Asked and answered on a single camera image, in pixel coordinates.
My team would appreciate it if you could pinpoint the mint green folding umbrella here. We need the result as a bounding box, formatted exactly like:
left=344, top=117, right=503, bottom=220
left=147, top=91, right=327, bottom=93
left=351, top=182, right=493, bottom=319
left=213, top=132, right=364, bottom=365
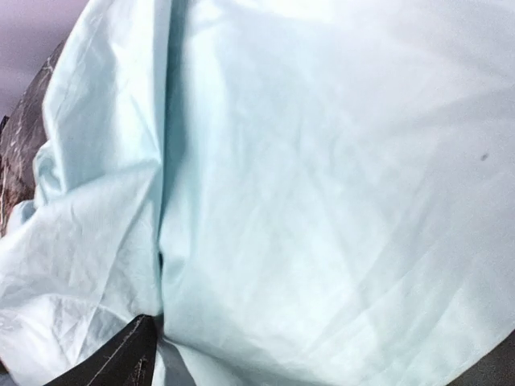
left=1, top=1, right=514, bottom=385

